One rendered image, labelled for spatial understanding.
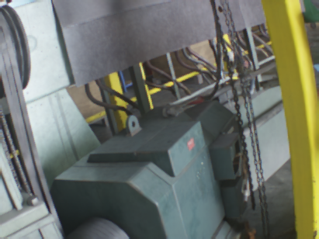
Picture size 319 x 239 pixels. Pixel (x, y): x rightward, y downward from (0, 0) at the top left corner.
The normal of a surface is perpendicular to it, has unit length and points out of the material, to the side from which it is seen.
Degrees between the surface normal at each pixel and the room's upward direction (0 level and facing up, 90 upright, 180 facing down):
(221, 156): 90
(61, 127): 90
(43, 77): 90
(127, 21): 90
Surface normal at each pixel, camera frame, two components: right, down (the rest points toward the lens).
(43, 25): 0.67, 0.03
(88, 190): -0.43, 0.34
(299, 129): -0.70, 0.35
